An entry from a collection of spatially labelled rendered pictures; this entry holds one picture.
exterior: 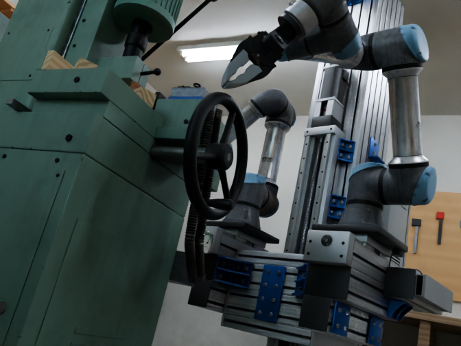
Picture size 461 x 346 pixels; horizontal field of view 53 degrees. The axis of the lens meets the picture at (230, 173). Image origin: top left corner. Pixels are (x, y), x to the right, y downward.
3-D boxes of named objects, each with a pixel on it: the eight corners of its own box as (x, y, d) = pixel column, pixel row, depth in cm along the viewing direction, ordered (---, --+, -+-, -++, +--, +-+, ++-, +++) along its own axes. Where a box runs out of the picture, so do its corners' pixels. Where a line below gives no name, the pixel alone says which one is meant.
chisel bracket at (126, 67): (128, 82, 120) (138, 55, 123) (86, 83, 126) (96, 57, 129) (143, 97, 127) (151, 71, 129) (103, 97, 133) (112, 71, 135)
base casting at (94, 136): (82, 152, 91) (97, 110, 94) (-98, 140, 115) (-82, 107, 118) (185, 218, 129) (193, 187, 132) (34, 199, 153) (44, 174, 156)
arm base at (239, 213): (237, 234, 190) (242, 211, 193) (267, 236, 180) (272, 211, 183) (213, 223, 179) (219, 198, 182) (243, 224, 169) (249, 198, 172)
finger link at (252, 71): (229, 100, 107) (259, 74, 107) (232, 97, 101) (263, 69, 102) (220, 90, 107) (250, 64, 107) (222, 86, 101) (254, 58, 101)
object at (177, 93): (201, 100, 115) (206, 81, 117) (164, 100, 120) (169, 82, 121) (221, 125, 126) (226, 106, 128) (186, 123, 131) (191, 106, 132)
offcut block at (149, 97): (127, 104, 112) (132, 90, 113) (143, 112, 114) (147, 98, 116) (136, 99, 109) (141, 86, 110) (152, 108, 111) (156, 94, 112)
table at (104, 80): (138, 90, 90) (147, 64, 92) (25, 91, 103) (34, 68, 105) (245, 195, 142) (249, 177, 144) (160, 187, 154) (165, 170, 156)
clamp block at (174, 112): (193, 130, 110) (202, 97, 113) (146, 129, 116) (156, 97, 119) (218, 156, 123) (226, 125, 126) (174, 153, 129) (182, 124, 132)
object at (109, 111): (103, 117, 96) (109, 99, 97) (29, 114, 105) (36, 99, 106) (189, 185, 130) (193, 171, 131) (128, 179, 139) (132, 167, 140)
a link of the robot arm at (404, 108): (393, 202, 153) (381, 34, 150) (441, 202, 144) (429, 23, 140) (379, 208, 144) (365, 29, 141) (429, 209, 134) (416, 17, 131)
